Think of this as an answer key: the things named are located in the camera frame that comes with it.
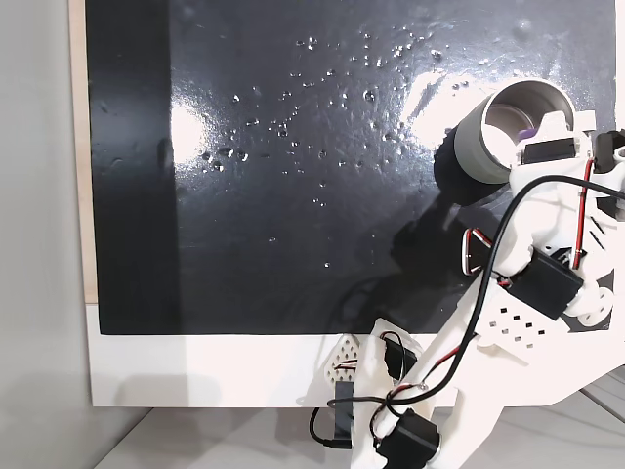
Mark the black table clamp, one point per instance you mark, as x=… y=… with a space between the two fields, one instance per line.
x=344 y=410

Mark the light wooden board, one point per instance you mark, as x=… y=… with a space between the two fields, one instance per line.
x=80 y=195

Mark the black glossy mat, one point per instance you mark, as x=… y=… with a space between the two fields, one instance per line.
x=293 y=220

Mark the grey metal cup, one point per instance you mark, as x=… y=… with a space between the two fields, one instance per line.
x=471 y=146

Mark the purple pen grip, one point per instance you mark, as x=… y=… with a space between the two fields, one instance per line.
x=527 y=133

